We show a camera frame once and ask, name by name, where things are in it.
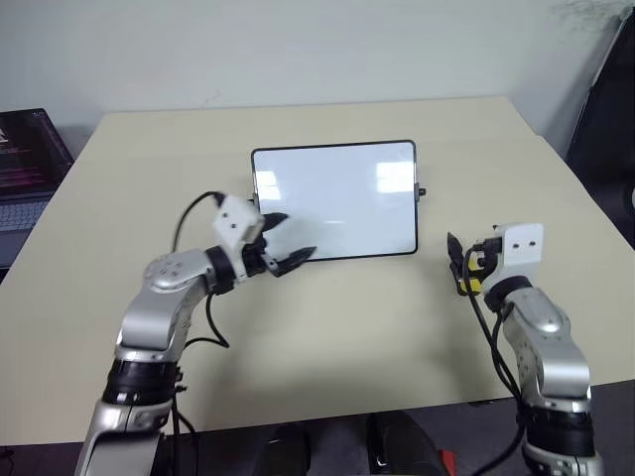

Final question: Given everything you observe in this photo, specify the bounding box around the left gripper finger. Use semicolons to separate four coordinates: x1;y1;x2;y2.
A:
273;245;318;278
261;212;291;234

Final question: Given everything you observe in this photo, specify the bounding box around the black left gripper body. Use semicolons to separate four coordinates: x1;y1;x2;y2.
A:
241;233;280;278

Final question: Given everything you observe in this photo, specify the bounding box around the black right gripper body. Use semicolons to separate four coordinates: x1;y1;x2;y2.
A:
475;245;501;288

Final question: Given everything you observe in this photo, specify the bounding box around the yellow and black eraser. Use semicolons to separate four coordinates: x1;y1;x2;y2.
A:
456;251;486;298

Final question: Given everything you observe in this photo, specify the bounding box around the black-framed tabletop whiteboard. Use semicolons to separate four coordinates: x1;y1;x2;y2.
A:
248;139;430;263

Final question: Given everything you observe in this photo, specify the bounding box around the black chair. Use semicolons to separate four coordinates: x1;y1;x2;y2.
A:
564;10;635;230

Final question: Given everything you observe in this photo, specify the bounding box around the dark rounded shape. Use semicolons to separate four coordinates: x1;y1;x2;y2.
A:
367;412;444;476
261;424;315;476

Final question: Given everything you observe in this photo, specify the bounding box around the open grey laptop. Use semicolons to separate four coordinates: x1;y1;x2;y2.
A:
0;108;76;270

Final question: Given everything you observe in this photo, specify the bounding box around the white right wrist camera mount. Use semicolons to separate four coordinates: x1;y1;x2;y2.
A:
479;222;545;295

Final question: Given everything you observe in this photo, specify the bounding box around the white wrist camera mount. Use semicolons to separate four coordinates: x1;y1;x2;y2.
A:
211;194;266;286
479;222;545;295

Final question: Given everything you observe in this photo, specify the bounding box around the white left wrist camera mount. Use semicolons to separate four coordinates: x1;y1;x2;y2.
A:
211;194;266;286

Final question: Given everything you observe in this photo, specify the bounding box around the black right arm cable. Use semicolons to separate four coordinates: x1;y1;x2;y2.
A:
460;238;528;470

